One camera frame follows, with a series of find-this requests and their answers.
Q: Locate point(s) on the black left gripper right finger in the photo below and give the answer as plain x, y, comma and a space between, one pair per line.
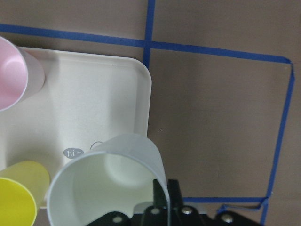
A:
181, 214

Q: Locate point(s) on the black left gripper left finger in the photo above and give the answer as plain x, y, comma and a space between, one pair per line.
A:
155, 214

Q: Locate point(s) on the cream cup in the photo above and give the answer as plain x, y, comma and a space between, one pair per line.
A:
116, 175

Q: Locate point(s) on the yellow cup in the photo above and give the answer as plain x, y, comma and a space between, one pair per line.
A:
22, 190

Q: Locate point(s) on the pink cup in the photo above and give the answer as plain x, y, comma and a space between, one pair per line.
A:
21, 74

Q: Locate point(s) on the cream plastic tray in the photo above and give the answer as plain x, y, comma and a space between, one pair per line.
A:
86, 98

